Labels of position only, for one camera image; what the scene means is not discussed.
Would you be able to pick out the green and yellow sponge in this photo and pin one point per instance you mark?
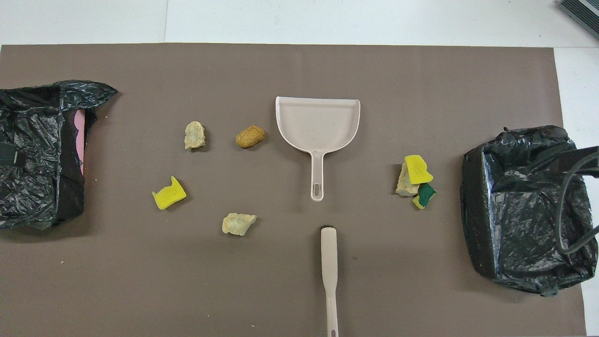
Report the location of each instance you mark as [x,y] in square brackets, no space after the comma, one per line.
[427,194]

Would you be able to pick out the yellow sponge piece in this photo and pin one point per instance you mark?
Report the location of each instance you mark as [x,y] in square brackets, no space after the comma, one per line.
[168,195]
[416,169]

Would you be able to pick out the pale beige sponge chunk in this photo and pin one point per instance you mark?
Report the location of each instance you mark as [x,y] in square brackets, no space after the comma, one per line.
[405,187]

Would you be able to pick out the pale rounded sponge chunk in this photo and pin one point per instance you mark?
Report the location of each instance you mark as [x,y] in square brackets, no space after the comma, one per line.
[194,135]

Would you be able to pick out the pale jagged sponge chunk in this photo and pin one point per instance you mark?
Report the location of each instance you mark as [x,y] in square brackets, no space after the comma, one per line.
[237,223]

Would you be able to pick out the brown sponge chunk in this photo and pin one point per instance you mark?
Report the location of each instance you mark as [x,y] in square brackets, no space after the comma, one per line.
[250,136]

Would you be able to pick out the beige plastic dustpan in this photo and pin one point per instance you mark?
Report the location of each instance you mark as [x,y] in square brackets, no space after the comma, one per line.
[318,124]

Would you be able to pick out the beige hand brush black bristles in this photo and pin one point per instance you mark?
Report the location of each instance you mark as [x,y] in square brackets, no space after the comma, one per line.
[329,262]

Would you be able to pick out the black bag over pink bin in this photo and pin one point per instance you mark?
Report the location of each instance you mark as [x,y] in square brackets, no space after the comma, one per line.
[32,196]

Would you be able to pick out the pink plastic bin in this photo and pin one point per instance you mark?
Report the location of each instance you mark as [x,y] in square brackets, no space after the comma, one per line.
[79,135]

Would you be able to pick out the black bag lined bin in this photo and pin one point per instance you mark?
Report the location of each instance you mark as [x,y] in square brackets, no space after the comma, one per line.
[524,210]

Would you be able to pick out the grey ribbed device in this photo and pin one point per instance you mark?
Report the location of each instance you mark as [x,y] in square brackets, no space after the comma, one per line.
[582,11]

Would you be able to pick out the brown table mat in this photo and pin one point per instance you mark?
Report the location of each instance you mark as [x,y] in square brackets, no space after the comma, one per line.
[299,70]

